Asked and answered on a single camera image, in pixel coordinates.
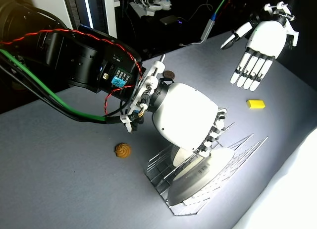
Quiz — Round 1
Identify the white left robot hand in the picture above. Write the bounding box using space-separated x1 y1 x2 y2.
220 20 288 92

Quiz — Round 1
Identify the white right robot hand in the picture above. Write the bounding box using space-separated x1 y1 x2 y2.
151 82 228 168

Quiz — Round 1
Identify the plain white plate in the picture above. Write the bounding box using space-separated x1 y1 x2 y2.
167 154 234 207

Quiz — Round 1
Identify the yellow rectangular block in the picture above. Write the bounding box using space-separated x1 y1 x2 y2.
246 99 266 110

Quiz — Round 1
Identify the orange swirl cookie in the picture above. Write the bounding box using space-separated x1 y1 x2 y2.
114 143 132 159

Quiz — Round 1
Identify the grey power bank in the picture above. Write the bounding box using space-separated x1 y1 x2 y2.
159 15 179 26

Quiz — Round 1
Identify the white robot part on bench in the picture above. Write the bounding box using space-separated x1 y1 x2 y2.
130 0 173 17

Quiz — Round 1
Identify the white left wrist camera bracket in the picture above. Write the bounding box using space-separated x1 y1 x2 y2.
264 1 299 48

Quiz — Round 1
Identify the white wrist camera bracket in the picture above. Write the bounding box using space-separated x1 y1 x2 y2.
120 54 167 133
264 1 299 48

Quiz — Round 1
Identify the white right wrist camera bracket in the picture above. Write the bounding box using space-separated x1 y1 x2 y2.
120 54 167 133

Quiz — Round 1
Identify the green cable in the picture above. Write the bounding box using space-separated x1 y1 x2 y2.
214 0 233 16

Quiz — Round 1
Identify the grey cable adapter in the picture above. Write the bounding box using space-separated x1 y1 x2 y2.
179 13 215 48

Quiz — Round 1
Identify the silver wire dish rack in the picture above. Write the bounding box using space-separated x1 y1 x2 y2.
145 122 268 216

